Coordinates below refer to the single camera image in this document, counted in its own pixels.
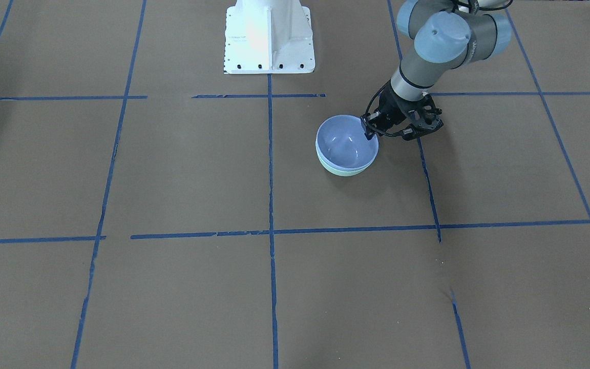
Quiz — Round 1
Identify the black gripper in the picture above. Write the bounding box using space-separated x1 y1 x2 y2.
361 82 416 140

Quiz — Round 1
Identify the blue bowl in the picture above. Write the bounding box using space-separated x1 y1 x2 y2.
314 115 379 168

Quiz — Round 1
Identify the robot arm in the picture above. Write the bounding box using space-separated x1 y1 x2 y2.
361 1 513 140

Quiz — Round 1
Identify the green bowl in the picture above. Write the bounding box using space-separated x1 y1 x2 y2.
317 150 377 177

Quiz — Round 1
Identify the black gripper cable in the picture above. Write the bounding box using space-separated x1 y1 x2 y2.
363 85 411 139

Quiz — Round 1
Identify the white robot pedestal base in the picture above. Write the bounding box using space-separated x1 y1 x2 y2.
223 1 316 74

